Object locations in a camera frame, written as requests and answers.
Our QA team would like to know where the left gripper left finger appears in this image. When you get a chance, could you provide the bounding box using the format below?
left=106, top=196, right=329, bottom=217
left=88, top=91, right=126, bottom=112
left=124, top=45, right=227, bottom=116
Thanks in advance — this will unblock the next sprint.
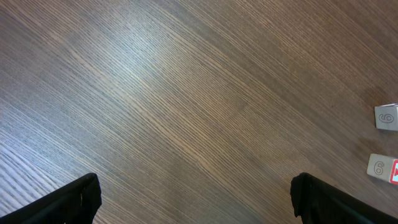
left=1, top=173, right=101, bottom=224

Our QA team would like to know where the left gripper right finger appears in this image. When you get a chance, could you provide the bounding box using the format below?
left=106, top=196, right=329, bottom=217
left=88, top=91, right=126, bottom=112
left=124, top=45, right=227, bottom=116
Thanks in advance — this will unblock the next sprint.
left=290, top=172, right=397, bottom=224

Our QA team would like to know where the red I block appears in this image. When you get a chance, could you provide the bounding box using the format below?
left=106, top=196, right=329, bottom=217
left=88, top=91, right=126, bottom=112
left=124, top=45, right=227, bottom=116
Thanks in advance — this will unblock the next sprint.
left=366, top=154, right=397, bottom=185

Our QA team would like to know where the white block centre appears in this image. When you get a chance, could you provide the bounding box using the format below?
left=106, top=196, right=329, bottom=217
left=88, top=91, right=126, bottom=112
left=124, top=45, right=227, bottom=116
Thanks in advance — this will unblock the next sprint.
left=374, top=103, right=398, bottom=131

